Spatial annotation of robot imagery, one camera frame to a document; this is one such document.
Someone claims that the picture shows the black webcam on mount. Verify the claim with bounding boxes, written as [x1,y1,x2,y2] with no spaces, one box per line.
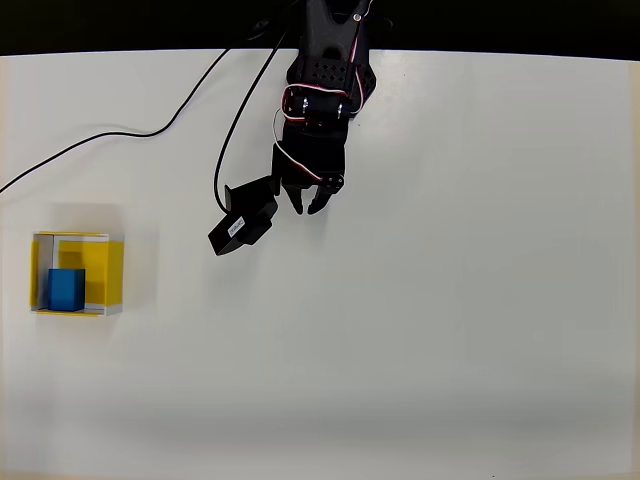
[207,174,281,257]

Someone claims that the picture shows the white and red servo wire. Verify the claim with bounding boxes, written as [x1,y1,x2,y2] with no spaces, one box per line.
[272,0,375,184]

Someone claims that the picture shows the black camera cable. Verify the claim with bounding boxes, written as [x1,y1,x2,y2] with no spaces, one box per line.
[0,18,301,216]

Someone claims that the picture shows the yellow open box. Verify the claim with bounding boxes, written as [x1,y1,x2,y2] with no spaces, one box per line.
[30,231,125,318]

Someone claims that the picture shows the blue cube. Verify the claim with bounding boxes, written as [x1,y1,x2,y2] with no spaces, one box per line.
[47,268,87,313]

